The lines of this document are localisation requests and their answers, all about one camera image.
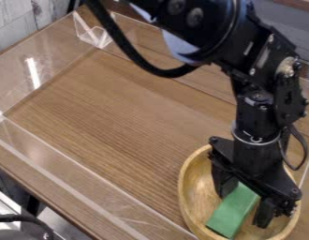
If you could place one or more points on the brown wooden bowl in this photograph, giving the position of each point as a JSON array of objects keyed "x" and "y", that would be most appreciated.
[{"x": 198, "y": 201}]

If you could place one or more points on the green rectangular block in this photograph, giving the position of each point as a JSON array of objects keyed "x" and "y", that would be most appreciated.
[{"x": 231, "y": 212}]

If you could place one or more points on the clear acrylic corner bracket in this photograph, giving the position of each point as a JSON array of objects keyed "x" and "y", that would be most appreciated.
[{"x": 92, "y": 35}]

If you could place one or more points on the black metal mount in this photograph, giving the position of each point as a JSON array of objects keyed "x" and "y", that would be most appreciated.
[{"x": 48, "y": 227}]

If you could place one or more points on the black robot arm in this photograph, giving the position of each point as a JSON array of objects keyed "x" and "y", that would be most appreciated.
[{"x": 220, "y": 32}]

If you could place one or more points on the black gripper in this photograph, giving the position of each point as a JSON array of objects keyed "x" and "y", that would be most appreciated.
[{"x": 254, "y": 163}]

